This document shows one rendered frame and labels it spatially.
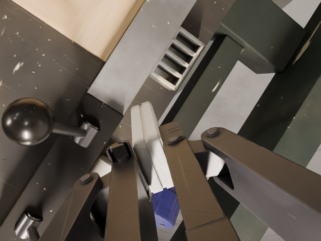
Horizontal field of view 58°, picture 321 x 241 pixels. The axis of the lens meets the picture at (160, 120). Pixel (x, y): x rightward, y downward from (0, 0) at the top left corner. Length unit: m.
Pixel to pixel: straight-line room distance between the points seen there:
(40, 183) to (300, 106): 0.34
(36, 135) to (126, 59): 0.16
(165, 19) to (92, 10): 0.09
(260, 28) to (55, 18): 0.30
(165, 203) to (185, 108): 2.52
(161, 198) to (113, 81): 2.64
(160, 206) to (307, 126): 2.56
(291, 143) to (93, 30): 0.29
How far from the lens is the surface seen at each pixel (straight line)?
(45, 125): 0.23
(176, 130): 0.16
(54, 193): 0.36
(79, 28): 0.37
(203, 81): 0.46
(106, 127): 0.34
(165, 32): 0.36
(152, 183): 0.15
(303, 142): 0.44
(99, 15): 0.37
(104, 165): 0.37
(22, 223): 0.37
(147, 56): 0.35
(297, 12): 1.82
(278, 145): 0.42
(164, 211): 2.94
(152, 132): 0.15
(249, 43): 0.48
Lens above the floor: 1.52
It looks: 31 degrees down
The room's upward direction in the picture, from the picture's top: 156 degrees counter-clockwise
